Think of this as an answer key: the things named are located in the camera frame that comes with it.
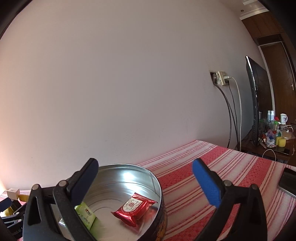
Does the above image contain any small white box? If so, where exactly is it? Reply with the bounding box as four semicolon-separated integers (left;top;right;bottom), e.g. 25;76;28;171
6;188;20;200

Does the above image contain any green drink carton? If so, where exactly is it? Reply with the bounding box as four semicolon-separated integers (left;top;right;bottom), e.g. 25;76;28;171
74;202;96;230

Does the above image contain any black smartphone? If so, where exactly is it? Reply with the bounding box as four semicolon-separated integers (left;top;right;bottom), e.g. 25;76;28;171
278;168;296;198

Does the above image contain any red striped tablecloth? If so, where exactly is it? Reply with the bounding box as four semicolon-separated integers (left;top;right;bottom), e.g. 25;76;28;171
1;141;295;240

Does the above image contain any dark wooden desk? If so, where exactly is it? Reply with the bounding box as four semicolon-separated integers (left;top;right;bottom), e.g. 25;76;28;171
241;130;295;166

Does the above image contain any yellow cup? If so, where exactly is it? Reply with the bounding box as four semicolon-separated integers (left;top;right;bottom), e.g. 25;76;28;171
275;137;286;148

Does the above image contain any round metal tin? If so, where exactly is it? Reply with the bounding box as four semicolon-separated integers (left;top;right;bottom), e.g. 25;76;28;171
83;164;168;240

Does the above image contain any red snack packet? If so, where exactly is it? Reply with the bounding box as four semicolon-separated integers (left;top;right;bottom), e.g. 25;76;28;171
111;193;157;227

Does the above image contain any white mug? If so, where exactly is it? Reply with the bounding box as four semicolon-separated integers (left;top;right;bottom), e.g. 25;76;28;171
280;113;288;125

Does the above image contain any black flat monitor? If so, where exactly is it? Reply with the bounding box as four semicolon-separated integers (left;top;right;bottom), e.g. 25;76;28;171
245;56;273;146

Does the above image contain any brown wooden door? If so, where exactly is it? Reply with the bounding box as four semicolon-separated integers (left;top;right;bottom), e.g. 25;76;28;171
259;42;295;125

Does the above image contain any black power cable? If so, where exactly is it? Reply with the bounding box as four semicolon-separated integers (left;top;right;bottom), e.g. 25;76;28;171
214;83;233;149

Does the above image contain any white power cable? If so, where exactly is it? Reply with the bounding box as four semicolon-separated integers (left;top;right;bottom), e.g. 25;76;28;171
227;76;242;152

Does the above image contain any white wall socket adapter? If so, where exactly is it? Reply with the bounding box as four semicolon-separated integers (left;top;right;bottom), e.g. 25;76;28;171
210;71;231;86

